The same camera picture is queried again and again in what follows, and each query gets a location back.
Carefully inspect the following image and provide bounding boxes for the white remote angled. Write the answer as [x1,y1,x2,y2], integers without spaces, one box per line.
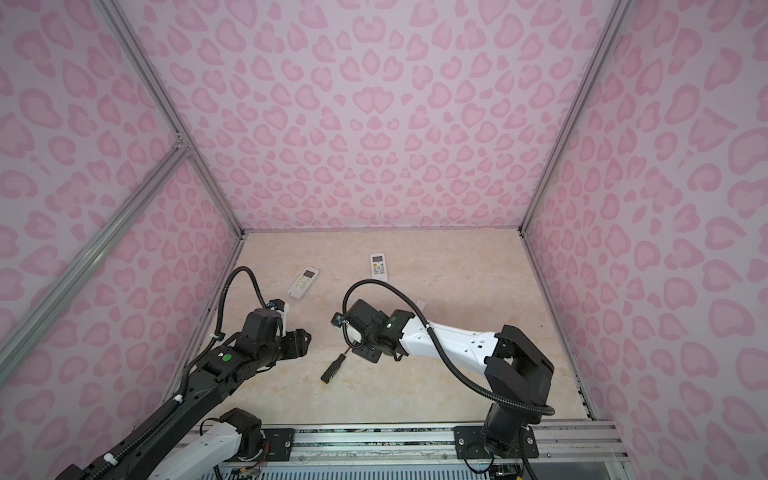
[287,267,320,300]

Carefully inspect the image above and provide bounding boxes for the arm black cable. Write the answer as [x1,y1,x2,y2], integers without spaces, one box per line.
[214,265,271,343]
[331,278,556,417]

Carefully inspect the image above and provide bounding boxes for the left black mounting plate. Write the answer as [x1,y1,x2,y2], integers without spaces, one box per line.
[235,428,296,463]

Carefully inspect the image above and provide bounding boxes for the white remote centre back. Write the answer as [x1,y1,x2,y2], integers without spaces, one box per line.
[370,253,388,282]

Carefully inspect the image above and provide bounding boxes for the aluminium diagonal frame bar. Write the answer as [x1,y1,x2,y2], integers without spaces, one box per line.
[1,142,189,385]

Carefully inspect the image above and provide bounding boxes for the black handled screwdriver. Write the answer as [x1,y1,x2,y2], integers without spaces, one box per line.
[320,347,352,384]

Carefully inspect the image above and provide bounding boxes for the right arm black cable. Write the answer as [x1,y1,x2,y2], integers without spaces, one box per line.
[331,278,556,417]

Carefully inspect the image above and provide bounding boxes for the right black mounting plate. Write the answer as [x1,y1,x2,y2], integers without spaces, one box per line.
[452,425,539,460]

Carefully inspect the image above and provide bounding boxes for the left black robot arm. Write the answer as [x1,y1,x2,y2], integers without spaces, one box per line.
[57,308,312,479]

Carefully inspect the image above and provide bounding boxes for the aluminium front rail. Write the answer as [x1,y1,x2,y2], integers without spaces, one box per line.
[113,422,634,480]

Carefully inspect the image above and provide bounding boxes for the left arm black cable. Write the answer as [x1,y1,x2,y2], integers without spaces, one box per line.
[214,265,271,343]

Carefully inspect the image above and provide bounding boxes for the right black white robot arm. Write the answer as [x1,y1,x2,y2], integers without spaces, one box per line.
[331,300,554,458]

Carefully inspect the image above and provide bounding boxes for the black mounting plate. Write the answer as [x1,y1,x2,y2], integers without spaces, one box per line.
[235,428,296,463]
[452,425,539,460]

